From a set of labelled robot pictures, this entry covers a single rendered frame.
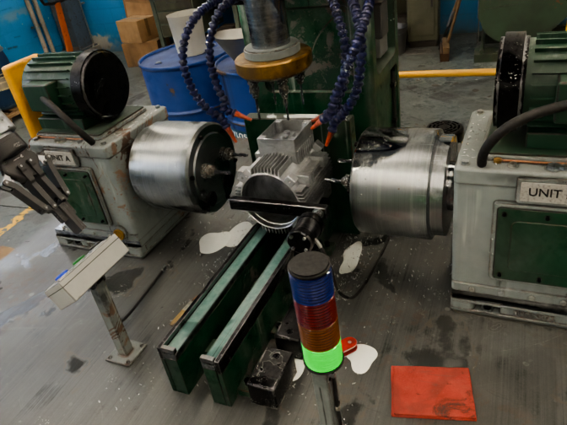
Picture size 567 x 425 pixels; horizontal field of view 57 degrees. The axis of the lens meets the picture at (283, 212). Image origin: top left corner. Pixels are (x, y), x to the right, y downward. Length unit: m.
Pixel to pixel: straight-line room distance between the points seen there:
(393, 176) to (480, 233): 0.21
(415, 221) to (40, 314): 1.00
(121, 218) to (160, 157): 0.25
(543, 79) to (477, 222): 0.29
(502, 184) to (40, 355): 1.10
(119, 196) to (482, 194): 0.93
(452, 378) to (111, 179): 0.97
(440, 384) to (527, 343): 0.21
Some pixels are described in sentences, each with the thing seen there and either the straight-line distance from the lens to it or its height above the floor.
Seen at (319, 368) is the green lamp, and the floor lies 1.04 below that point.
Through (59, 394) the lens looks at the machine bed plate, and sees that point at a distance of 1.30.
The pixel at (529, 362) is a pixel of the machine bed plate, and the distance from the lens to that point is 1.17.
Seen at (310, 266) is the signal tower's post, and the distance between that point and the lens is 0.71.
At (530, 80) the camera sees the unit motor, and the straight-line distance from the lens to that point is 1.04.
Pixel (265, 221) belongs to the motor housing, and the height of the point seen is 0.95.
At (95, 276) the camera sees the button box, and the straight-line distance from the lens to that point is 1.13.
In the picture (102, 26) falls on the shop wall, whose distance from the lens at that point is 8.36.
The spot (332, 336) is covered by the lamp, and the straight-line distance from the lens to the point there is 0.78.
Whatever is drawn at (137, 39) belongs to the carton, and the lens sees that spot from 7.04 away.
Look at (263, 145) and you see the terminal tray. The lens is 1.30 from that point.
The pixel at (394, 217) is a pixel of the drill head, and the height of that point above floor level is 1.02.
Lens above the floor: 1.65
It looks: 31 degrees down
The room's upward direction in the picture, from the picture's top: 10 degrees counter-clockwise
